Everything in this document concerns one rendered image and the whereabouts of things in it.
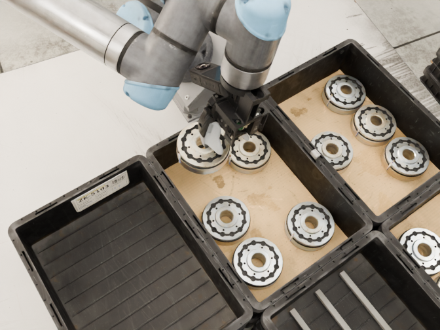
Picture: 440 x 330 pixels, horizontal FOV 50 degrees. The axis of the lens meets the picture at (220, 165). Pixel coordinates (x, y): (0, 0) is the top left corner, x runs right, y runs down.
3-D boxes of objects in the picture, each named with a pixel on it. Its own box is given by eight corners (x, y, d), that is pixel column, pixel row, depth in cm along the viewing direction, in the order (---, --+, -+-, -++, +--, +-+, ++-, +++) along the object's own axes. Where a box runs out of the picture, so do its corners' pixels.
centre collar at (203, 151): (185, 140, 90) (185, 138, 89) (206, 128, 92) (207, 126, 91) (200, 158, 88) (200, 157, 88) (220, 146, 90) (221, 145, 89)
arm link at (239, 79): (214, 46, 70) (256, 30, 74) (209, 67, 74) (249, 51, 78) (243, 80, 68) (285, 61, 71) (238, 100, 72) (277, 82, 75)
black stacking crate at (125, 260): (24, 247, 99) (6, 228, 89) (146, 177, 108) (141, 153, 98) (118, 421, 85) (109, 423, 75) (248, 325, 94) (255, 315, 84)
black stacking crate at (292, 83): (251, 117, 117) (256, 90, 107) (338, 68, 127) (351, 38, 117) (357, 243, 104) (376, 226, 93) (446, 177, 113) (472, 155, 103)
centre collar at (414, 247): (406, 246, 99) (408, 245, 98) (423, 235, 100) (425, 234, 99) (422, 266, 97) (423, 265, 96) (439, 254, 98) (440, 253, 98)
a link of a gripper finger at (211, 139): (209, 171, 88) (224, 140, 81) (191, 148, 90) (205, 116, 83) (221, 165, 90) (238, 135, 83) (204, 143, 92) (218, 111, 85)
